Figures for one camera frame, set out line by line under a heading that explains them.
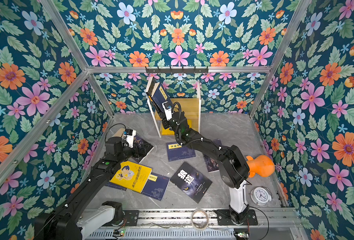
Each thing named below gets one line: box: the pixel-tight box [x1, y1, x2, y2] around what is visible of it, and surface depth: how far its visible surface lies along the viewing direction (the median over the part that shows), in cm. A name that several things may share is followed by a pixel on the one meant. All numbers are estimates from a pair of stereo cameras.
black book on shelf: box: [146, 77, 166, 119], surface depth 81 cm
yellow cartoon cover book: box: [109, 161, 153, 194], surface depth 87 cm
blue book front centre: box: [141, 172, 170, 201], surface depth 84 cm
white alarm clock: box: [250, 186, 273, 206], surface depth 78 cm
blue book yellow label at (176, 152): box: [166, 141, 196, 162], surface depth 100 cm
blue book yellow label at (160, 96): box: [151, 83, 173, 111], surface depth 84 cm
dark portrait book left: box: [131, 135, 154, 164], surface depth 73 cm
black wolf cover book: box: [170, 161, 213, 204], surface depth 86 cm
